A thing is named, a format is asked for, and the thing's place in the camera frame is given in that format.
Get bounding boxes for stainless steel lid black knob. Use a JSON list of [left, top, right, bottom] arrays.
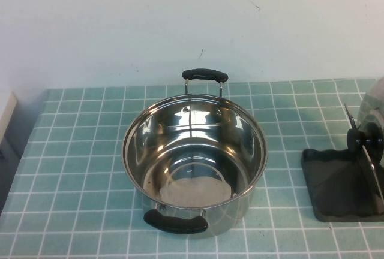
[[346, 76, 384, 209]]

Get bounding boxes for dark grey lid rack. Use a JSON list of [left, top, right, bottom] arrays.
[[301, 102, 384, 223]]

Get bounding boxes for teal checked tablecloth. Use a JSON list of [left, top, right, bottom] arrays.
[[0, 79, 384, 259]]

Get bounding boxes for beige grey cabinet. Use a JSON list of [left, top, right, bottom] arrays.
[[0, 91, 25, 216]]

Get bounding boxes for stainless steel pot black handles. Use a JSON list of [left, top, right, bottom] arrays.
[[121, 68, 269, 236]]

